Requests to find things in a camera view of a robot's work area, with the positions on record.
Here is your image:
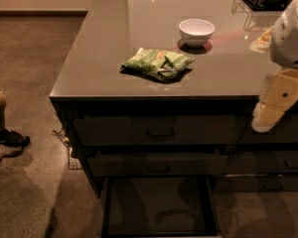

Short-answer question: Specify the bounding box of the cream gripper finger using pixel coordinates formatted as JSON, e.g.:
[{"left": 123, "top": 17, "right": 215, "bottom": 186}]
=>
[{"left": 251, "top": 68, "right": 298, "bottom": 133}]

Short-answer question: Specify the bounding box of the green jalapeno chip bag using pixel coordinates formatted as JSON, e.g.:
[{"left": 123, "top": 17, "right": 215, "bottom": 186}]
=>
[{"left": 122, "top": 48, "right": 194, "bottom": 81}]

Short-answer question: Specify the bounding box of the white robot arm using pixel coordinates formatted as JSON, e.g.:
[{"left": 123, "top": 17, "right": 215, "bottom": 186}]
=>
[{"left": 250, "top": 0, "right": 298, "bottom": 133}]

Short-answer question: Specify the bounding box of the dark top right drawer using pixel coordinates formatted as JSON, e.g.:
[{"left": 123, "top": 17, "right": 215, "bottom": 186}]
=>
[{"left": 239, "top": 114, "right": 298, "bottom": 144}]

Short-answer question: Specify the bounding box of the yellow snack bag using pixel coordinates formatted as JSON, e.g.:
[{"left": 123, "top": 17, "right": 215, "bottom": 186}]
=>
[{"left": 249, "top": 27, "right": 273, "bottom": 53}]

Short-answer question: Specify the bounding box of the dark bottom right drawer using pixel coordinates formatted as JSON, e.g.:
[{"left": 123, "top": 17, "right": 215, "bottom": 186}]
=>
[{"left": 213, "top": 175, "right": 298, "bottom": 192}]

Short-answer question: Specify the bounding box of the dark top left drawer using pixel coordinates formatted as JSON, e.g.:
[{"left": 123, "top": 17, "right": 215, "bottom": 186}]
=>
[{"left": 73, "top": 115, "right": 246, "bottom": 147}]

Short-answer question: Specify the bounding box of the open dark bottom drawer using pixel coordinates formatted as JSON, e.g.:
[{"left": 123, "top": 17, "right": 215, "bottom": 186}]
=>
[{"left": 98, "top": 176, "right": 222, "bottom": 238}]

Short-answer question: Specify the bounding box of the dark middle left drawer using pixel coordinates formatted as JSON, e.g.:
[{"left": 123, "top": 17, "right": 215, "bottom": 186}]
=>
[{"left": 87, "top": 152, "right": 228, "bottom": 177}]

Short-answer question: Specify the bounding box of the white ceramic bowl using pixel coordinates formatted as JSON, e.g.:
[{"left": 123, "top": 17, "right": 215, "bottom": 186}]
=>
[{"left": 179, "top": 19, "right": 215, "bottom": 48}]

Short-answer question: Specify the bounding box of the wire rack on floor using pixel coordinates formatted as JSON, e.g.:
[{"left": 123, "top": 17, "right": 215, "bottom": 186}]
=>
[{"left": 52, "top": 129, "right": 82, "bottom": 171}]

